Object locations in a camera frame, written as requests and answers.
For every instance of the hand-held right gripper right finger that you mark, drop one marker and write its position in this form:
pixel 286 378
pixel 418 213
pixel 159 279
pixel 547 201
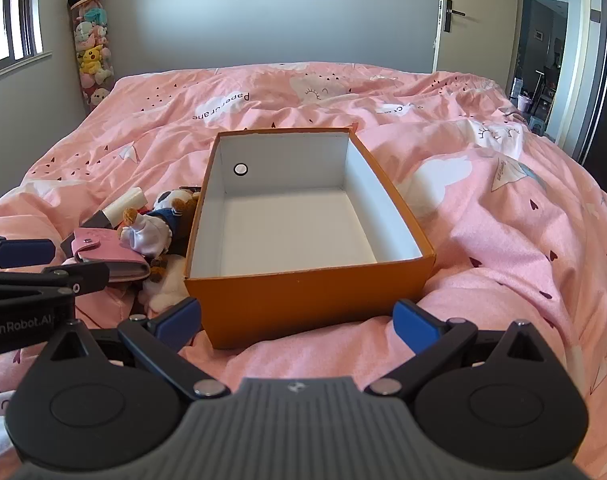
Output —
pixel 413 325

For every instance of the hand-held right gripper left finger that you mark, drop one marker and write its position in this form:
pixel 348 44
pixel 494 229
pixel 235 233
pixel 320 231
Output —
pixel 181 317

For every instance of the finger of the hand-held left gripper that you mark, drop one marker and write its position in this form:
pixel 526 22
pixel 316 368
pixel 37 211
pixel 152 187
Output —
pixel 83 277
pixel 23 254

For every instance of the white cylindrical tube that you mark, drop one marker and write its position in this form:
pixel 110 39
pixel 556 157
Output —
pixel 126 205

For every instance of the orange cardboard box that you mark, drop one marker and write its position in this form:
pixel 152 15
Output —
pixel 283 300

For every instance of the brown white dog plush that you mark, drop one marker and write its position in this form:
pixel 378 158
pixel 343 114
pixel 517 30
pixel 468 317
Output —
pixel 188 207

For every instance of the pink card wallet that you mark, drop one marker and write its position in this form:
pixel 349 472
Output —
pixel 103 251

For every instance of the dark grey box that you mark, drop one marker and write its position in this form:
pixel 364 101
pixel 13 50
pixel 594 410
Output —
pixel 98 221

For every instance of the plush doll in white dress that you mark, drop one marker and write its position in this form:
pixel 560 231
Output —
pixel 148 235

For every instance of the pink printed blanket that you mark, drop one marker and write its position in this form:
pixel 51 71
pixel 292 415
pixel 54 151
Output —
pixel 483 220

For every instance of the clear tube of plush toys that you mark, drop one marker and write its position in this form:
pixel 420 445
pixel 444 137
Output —
pixel 90 60

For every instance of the window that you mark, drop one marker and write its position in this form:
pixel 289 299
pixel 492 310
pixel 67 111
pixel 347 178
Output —
pixel 18 10

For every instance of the black door frame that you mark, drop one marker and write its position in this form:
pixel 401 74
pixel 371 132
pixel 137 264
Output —
pixel 606 85

